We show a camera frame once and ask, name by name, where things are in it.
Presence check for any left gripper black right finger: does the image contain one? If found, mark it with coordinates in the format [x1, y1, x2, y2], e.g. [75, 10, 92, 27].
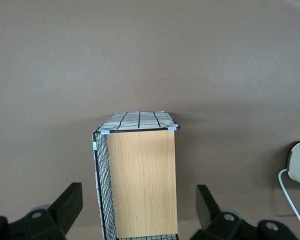
[189, 184, 300, 240]

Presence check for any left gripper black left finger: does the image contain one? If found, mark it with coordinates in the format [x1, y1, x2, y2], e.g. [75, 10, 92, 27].
[0, 182, 84, 240]

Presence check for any white power cord with plug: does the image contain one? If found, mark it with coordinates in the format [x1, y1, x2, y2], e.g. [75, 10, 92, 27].
[277, 168, 300, 225]

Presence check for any wire mesh storage rack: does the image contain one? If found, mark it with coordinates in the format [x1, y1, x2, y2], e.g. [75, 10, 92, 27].
[91, 111, 182, 240]

